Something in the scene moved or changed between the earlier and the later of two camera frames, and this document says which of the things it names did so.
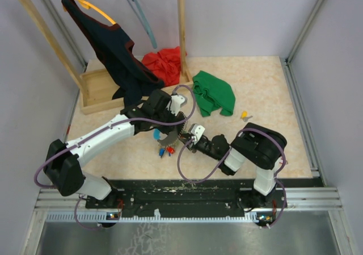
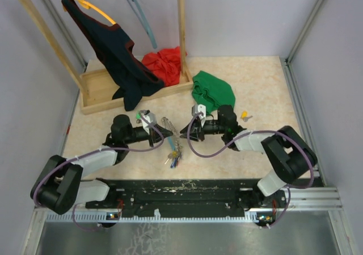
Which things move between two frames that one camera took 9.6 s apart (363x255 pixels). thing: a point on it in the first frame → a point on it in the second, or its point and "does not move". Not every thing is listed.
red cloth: (166, 63) does not move
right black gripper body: (203, 145) → (212, 127)
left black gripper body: (167, 116) → (142, 135)
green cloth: (210, 92) does not move
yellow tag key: (244, 116) does not move
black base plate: (186, 196) does not move
